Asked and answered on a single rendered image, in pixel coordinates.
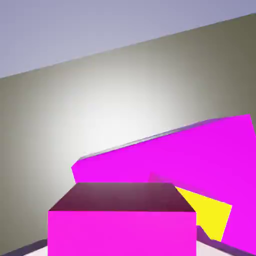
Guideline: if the small magenta cube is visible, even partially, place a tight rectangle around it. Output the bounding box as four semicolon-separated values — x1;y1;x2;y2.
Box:
47;182;198;256

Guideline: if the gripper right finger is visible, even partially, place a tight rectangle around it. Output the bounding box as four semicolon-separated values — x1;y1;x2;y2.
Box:
196;225;256;256

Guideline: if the large magenta box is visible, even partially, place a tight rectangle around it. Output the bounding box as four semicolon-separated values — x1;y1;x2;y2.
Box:
71;113;256;256

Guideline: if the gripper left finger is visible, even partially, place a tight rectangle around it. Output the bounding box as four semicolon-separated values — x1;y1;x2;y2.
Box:
0;238;49;256

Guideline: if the small yellow cube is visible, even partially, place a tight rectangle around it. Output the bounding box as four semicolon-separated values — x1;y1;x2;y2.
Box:
174;185;233;243

